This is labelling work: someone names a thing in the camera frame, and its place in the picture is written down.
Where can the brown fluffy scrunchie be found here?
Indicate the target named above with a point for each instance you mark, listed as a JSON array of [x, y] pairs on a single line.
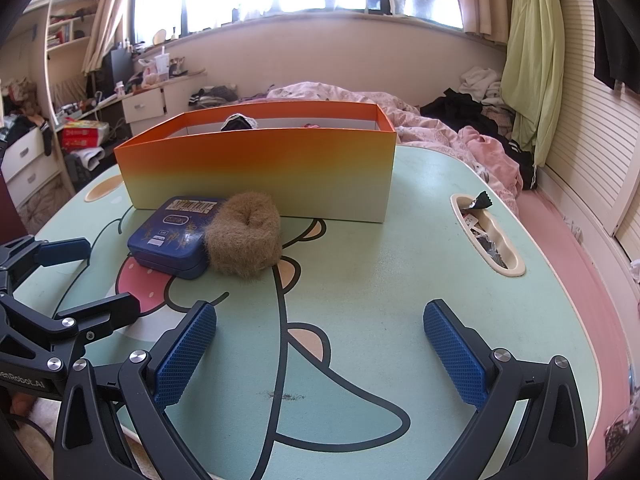
[[240, 245]]

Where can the small white drawer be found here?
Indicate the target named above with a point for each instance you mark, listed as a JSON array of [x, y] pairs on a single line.
[[142, 105]]

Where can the beige curtain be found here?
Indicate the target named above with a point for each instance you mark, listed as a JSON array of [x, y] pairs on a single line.
[[482, 0], [110, 15]]

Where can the dark striped clothing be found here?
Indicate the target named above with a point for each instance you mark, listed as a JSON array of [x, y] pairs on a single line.
[[215, 95]]

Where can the pink quilt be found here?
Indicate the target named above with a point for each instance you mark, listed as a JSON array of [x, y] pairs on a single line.
[[435, 130]]

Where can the black hanging garment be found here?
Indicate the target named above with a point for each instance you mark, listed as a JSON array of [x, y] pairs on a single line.
[[612, 45]]

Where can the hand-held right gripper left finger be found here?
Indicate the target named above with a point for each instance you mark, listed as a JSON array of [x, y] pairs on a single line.
[[185, 355]]

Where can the dark patterned cloth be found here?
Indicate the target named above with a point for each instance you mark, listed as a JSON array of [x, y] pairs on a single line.
[[620, 432]]

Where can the black box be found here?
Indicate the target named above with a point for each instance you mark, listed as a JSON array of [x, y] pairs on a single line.
[[117, 67]]

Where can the blue tin box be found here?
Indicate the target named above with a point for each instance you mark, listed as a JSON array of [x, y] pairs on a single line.
[[165, 235]]

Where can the pink plush toy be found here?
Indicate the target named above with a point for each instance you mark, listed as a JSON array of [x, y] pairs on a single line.
[[149, 76]]

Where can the red tissue pack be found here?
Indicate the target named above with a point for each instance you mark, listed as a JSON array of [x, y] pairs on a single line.
[[82, 134]]

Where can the white cup with straw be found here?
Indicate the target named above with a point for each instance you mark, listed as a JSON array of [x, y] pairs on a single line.
[[162, 65]]

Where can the white wall shelf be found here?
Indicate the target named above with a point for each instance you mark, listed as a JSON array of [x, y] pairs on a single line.
[[65, 44]]

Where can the pink bed sheet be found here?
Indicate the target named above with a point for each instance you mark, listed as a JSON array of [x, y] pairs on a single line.
[[585, 285]]

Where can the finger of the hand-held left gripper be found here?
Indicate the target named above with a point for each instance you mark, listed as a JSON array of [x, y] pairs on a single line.
[[110, 312], [62, 252]]

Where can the orange cardboard box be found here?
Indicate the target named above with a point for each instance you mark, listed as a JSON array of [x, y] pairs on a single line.
[[260, 175]]

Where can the black wrapper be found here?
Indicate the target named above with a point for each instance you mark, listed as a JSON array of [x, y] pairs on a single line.
[[481, 201]]

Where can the white drawer unit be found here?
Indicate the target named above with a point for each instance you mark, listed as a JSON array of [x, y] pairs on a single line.
[[22, 152]]

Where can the round mirror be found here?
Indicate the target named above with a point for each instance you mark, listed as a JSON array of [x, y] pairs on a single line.
[[159, 36]]

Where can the white clothes pile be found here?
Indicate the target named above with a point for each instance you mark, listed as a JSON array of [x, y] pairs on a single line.
[[477, 79]]

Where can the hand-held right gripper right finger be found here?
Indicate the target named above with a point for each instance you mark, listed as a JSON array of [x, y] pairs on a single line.
[[455, 355]]

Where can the green hanging cloth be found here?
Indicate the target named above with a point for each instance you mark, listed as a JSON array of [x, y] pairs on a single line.
[[532, 60]]

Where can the black clothes pile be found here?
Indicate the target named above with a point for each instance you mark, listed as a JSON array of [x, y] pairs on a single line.
[[455, 107]]

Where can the green cartoon desktop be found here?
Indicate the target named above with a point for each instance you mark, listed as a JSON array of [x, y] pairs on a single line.
[[380, 280]]

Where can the white louvered closet doors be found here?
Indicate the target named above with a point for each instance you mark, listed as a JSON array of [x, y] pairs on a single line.
[[585, 150]]

